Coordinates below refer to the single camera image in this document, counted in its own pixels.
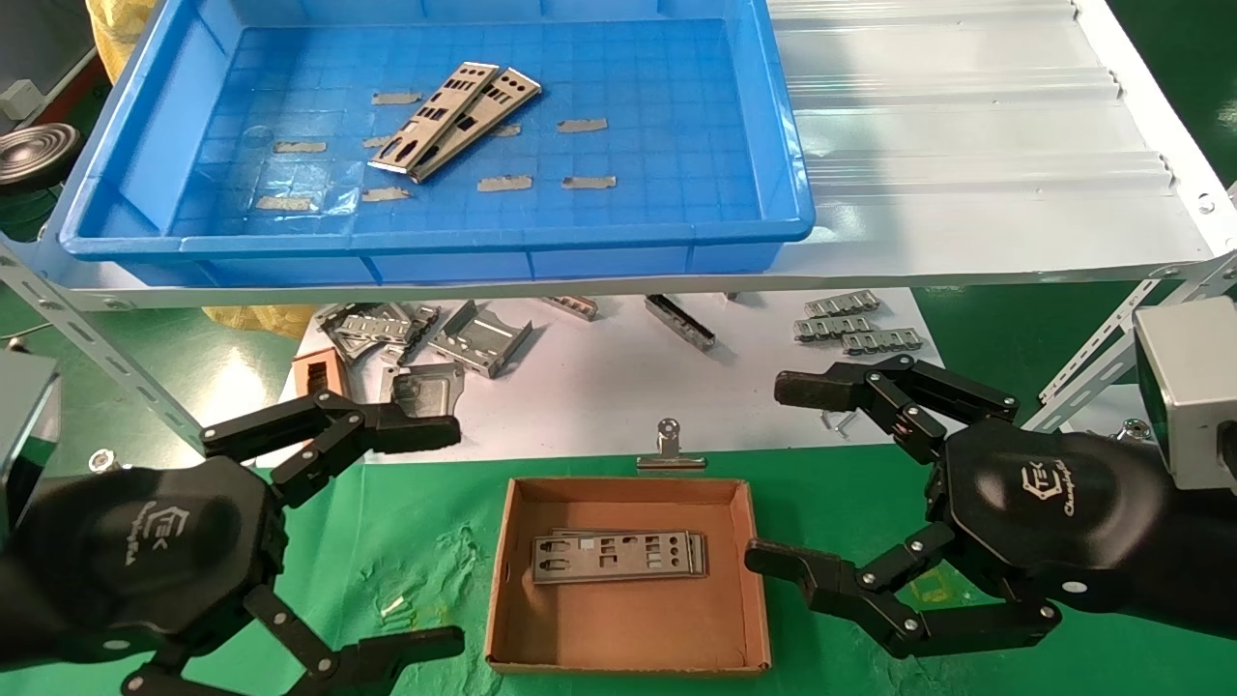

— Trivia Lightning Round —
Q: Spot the folded slotted metal bracket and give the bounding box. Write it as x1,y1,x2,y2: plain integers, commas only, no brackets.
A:
428,299,534,379

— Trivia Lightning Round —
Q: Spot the small brown cardboard frame box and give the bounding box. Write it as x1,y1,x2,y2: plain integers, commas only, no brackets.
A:
293,348,351,399

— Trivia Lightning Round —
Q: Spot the black round disc base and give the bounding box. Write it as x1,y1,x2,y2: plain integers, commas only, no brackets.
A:
0,123,84,191

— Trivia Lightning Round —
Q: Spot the clear plastic film sheet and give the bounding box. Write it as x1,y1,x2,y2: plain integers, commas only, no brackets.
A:
188,155,366,221

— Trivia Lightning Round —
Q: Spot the small perforated metal strip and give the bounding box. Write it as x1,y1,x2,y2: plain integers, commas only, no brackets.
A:
841,328,926,357
804,289,881,319
793,315,871,342

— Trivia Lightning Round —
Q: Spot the slotted grey shelf post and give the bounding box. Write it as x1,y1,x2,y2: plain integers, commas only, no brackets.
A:
1022,253,1237,433
0,242,209,455

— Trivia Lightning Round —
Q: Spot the white sheet board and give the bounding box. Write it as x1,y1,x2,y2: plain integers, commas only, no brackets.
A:
278,288,950,467

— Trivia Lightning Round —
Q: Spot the square grey metal plate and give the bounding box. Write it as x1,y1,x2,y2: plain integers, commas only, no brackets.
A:
380,364,467,420

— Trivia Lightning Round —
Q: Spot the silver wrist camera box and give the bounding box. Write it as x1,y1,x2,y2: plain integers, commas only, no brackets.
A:
1133,295,1237,494
0,350,65,542

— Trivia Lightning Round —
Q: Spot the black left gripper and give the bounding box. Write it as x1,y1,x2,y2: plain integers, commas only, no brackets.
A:
0,390,468,696

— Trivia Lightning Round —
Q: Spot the white metal shelf board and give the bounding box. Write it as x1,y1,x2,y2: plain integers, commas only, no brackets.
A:
0,0,1237,312

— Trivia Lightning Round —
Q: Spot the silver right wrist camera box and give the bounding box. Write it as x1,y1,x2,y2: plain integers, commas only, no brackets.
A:
1133,295,1237,494

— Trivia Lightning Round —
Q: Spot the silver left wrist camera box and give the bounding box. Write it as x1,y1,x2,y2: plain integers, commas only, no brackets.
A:
0,350,65,542

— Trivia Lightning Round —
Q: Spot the small grey box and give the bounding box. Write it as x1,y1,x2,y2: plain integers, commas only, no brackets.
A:
0,80,42,123

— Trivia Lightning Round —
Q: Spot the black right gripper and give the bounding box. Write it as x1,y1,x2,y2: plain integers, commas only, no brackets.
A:
743,354,1237,660

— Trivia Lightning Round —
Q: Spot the green table cloth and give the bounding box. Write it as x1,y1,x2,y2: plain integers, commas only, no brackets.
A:
0,447,1237,696

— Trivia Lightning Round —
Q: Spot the dark metal bar part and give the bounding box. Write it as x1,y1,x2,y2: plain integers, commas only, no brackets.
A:
645,294,717,352

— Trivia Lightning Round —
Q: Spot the shallow brown cardboard box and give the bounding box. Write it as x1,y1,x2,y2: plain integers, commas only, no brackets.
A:
483,476,774,675

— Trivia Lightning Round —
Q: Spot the blue plastic tray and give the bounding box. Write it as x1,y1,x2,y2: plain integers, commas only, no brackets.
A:
58,0,818,288

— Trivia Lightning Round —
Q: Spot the grey metal bracket piece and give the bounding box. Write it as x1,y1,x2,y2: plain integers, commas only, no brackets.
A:
319,303,407,364
387,303,443,366

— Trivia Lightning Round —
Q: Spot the silver metal I/O shield plate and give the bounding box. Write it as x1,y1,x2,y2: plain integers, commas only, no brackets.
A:
549,528,710,579
532,532,705,585
410,67,543,184
367,62,501,176

